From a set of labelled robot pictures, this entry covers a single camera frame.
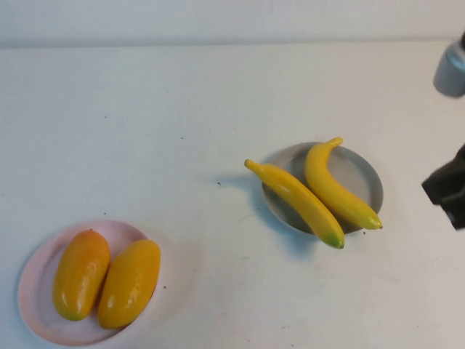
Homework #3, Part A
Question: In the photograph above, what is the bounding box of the blue-grey round plate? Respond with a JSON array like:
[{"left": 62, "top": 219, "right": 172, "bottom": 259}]
[{"left": 261, "top": 141, "right": 384, "bottom": 236}]

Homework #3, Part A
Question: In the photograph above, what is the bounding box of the yellow banana with green tip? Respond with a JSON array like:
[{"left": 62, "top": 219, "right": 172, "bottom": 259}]
[{"left": 243, "top": 159, "right": 346, "bottom": 250}]

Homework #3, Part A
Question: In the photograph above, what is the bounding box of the pink round plate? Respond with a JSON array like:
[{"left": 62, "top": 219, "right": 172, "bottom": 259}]
[{"left": 17, "top": 220, "right": 163, "bottom": 346}]

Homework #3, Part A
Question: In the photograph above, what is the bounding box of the yellow mango with orange blush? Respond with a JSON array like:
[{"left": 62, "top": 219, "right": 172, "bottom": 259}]
[{"left": 52, "top": 228, "right": 111, "bottom": 322}]

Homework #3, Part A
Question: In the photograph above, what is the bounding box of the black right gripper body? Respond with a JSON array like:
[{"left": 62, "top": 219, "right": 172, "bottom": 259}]
[{"left": 421, "top": 143, "right": 465, "bottom": 230}]

